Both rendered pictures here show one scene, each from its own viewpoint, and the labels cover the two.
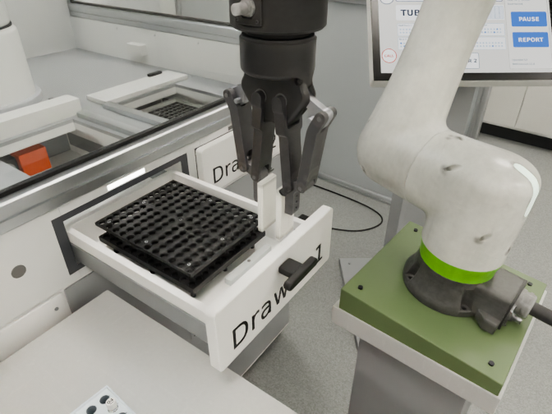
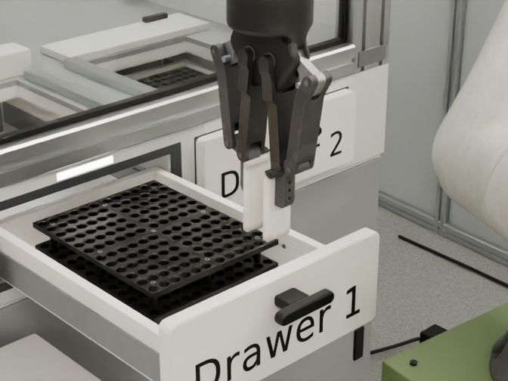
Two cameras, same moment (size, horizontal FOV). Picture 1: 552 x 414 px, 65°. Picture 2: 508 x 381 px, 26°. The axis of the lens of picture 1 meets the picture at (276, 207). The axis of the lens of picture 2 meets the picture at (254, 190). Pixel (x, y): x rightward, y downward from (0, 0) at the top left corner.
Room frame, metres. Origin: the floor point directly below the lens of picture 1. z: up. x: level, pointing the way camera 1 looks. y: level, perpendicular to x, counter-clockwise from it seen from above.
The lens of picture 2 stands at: (-0.47, -0.18, 1.46)
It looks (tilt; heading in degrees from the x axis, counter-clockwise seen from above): 25 degrees down; 12
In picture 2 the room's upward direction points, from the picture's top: straight up
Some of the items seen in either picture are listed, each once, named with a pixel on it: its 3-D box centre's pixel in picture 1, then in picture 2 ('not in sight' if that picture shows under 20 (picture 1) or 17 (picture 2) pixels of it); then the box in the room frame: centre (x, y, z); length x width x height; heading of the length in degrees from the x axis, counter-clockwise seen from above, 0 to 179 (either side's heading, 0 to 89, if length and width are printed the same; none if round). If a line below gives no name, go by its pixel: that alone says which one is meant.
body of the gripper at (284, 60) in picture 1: (277, 78); (269, 35); (0.44, 0.00, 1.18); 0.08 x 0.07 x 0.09; 55
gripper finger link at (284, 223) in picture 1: (285, 209); (277, 202); (0.43, -0.01, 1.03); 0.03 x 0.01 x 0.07; 145
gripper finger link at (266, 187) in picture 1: (267, 203); (257, 193); (0.45, 0.01, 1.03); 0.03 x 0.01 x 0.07; 145
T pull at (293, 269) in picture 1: (293, 269); (295, 302); (0.46, -0.03, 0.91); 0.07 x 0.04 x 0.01; 145
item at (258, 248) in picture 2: (227, 242); (212, 264); (0.54, 0.08, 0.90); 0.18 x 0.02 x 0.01; 145
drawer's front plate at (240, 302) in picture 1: (278, 278); (277, 320); (0.48, 0.00, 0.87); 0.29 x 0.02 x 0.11; 145
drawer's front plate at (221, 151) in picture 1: (243, 149); (280, 150); (0.92, 0.08, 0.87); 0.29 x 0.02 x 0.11; 145
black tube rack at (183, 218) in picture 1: (182, 234); (154, 255); (0.59, 0.16, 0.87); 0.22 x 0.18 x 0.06; 55
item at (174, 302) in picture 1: (179, 235); (150, 256); (0.60, 0.17, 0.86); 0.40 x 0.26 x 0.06; 55
